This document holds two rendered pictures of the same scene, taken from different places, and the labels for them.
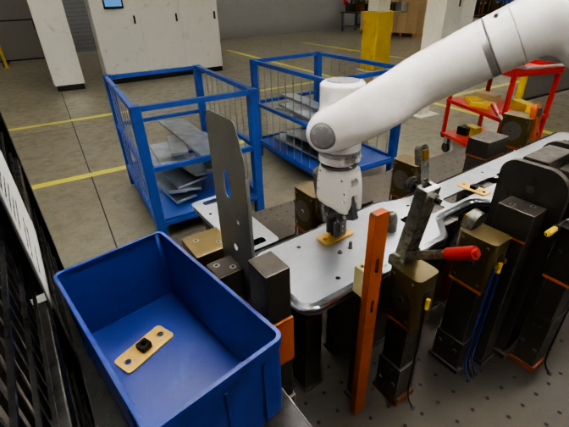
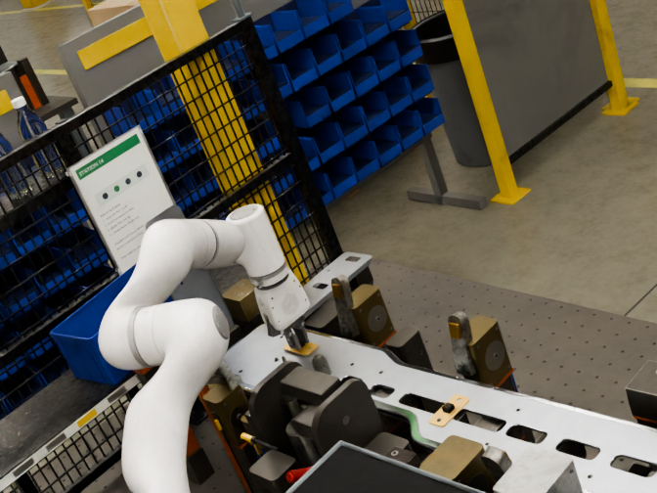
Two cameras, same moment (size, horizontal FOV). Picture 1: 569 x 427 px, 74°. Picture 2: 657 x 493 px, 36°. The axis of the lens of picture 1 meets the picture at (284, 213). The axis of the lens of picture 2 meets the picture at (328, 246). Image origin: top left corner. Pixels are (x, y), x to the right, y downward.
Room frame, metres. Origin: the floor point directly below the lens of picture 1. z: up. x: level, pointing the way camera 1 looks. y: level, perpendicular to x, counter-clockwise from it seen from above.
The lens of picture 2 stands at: (0.79, -2.04, 2.10)
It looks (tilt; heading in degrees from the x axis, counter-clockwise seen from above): 25 degrees down; 88
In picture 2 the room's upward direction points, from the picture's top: 22 degrees counter-clockwise
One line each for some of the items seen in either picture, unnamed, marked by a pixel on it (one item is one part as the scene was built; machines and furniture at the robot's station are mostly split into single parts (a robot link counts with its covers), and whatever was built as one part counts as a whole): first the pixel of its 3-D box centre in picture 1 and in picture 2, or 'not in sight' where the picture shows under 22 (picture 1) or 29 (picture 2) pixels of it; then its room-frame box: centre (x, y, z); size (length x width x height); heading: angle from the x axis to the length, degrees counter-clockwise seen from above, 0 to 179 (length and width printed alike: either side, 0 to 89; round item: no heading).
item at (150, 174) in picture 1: (182, 143); not in sight; (2.86, 0.79, 0.47); 1.20 x 0.80 x 0.95; 28
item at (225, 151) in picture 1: (234, 217); (189, 278); (0.54, 0.08, 1.17); 0.12 x 0.01 x 0.34; 34
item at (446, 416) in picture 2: (473, 186); (448, 408); (0.94, -0.53, 1.01); 0.08 x 0.04 x 0.01; 33
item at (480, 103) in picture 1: (494, 111); not in sight; (3.40, -1.94, 0.49); 0.81 x 0.46 x 0.98; 14
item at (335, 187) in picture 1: (338, 182); (279, 296); (0.72, -0.12, 1.14); 0.10 x 0.07 x 0.11; 34
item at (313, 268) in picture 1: (474, 187); (460, 413); (0.95, -0.54, 1.00); 1.38 x 0.22 x 0.02; 124
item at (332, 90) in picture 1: (340, 115); (252, 240); (0.72, -0.11, 1.28); 0.09 x 0.08 x 0.13; 155
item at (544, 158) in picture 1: (524, 252); (347, 492); (0.71, -0.56, 0.94); 0.18 x 0.13 x 0.49; 124
